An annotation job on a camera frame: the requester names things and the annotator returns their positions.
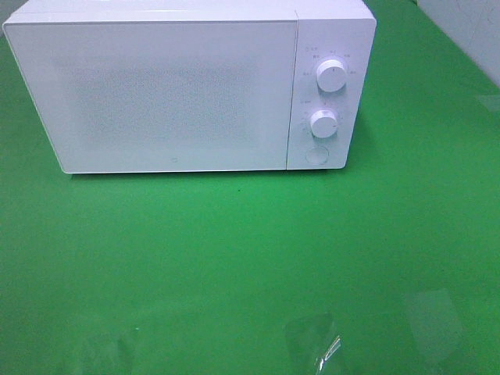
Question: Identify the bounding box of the round white door-release button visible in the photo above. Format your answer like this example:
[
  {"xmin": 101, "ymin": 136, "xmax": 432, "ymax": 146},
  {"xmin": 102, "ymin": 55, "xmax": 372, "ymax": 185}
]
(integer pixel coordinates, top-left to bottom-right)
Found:
[{"xmin": 305, "ymin": 146, "xmax": 329, "ymax": 165}]

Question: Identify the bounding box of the white microwave oven body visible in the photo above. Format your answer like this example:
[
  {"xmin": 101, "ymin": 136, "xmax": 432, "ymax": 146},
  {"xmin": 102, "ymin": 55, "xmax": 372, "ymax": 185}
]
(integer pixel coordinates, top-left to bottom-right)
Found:
[{"xmin": 2, "ymin": 1, "xmax": 377, "ymax": 170}]

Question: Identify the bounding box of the white microwave door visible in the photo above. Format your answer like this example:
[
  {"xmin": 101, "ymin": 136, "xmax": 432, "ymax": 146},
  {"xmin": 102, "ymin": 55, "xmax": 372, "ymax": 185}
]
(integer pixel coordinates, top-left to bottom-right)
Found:
[{"xmin": 5, "ymin": 21, "xmax": 297, "ymax": 173}]

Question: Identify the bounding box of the white microwave knob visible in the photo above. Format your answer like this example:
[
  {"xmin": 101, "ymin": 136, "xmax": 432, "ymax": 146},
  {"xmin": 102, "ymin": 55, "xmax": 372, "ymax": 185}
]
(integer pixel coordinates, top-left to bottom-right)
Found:
[
  {"xmin": 309, "ymin": 109, "xmax": 338, "ymax": 139},
  {"xmin": 316, "ymin": 58, "xmax": 348, "ymax": 93}
]

